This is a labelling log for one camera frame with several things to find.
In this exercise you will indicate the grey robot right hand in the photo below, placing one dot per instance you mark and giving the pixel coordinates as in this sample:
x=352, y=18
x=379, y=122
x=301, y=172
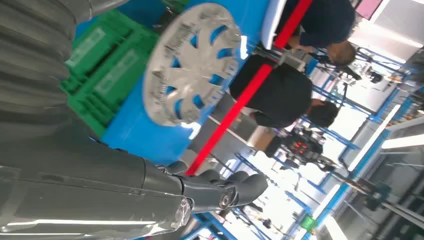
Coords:
x=82, y=192

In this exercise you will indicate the blue metal shelf rack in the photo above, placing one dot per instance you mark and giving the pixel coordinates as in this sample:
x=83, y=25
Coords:
x=142, y=139

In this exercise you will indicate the white curved plastic part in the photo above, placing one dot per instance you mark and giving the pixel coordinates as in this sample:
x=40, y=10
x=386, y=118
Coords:
x=272, y=23

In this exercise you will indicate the folded green plastic crate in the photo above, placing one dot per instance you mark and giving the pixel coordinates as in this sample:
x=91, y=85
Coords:
x=84, y=46
x=116, y=71

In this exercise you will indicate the red barrier belt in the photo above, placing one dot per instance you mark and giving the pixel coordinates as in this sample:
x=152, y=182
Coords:
x=232, y=116

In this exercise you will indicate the black machine red lights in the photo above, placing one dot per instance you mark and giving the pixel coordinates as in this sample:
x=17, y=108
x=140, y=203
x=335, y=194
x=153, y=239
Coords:
x=299, y=147

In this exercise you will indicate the person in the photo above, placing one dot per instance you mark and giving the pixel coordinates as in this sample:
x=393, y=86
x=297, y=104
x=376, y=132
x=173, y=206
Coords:
x=324, y=20
x=281, y=92

